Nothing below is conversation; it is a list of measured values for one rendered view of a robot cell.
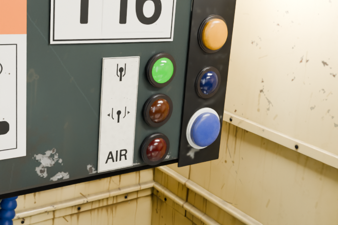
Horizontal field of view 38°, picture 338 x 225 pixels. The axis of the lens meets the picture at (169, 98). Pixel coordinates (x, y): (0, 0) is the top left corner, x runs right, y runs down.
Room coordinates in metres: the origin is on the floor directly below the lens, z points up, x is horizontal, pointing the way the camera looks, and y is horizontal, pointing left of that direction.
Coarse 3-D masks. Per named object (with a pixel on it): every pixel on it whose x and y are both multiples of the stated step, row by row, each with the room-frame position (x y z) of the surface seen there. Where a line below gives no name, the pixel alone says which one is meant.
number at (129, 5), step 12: (108, 0) 0.33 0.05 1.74; (120, 0) 0.34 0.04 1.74; (132, 0) 0.35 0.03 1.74; (144, 0) 0.35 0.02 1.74; (156, 0) 0.36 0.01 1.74; (108, 12) 0.33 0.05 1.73; (120, 12) 0.34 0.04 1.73; (132, 12) 0.35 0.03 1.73; (144, 12) 0.35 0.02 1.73; (156, 12) 0.36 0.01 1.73; (108, 24) 0.33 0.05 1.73; (120, 24) 0.34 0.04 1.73; (132, 24) 0.35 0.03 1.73; (144, 24) 0.35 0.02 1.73; (156, 24) 0.36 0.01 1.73
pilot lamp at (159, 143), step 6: (156, 138) 0.36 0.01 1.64; (150, 144) 0.36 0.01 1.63; (156, 144) 0.36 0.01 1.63; (162, 144) 0.36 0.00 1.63; (150, 150) 0.36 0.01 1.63; (156, 150) 0.36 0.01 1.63; (162, 150) 0.36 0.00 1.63; (150, 156) 0.36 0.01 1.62; (156, 156) 0.36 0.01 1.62; (162, 156) 0.36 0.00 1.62
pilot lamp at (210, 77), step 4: (208, 72) 0.39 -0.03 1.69; (212, 72) 0.39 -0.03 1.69; (204, 76) 0.39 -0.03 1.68; (208, 76) 0.39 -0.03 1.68; (212, 76) 0.39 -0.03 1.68; (216, 76) 0.39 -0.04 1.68; (204, 80) 0.38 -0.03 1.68; (208, 80) 0.39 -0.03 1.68; (212, 80) 0.39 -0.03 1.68; (216, 80) 0.39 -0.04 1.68; (200, 84) 0.38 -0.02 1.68; (204, 84) 0.38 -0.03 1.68; (208, 84) 0.39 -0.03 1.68; (212, 84) 0.39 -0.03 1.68; (216, 84) 0.39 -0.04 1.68; (200, 88) 0.38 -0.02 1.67; (204, 88) 0.38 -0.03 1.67; (208, 88) 0.39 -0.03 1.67; (212, 88) 0.39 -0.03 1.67; (204, 92) 0.39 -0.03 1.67; (208, 92) 0.39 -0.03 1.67
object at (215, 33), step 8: (208, 24) 0.38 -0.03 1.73; (216, 24) 0.38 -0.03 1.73; (224, 24) 0.39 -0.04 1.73; (208, 32) 0.38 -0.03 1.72; (216, 32) 0.38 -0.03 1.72; (224, 32) 0.39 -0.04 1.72; (208, 40) 0.38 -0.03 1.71; (216, 40) 0.39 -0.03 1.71; (224, 40) 0.39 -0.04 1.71; (208, 48) 0.39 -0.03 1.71; (216, 48) 0.39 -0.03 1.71
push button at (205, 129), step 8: (208, 112) 0.39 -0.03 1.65; (200, 120) 0.38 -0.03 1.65; (208, 120) 0.38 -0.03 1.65; (216, 120) 0.39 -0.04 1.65; (192, 128) 0.38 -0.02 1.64; (200, 128) 0.38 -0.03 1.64; (208, 128) 0.38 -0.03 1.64; (216, 128) 0.39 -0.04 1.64; (192, 136) 0.38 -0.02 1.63; (200, 136) 0.38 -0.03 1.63; (208, 136) 0.39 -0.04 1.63; (216, 136) 0.39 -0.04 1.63; (200, 144) 0.38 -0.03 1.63; (208, 144) 0.39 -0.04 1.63
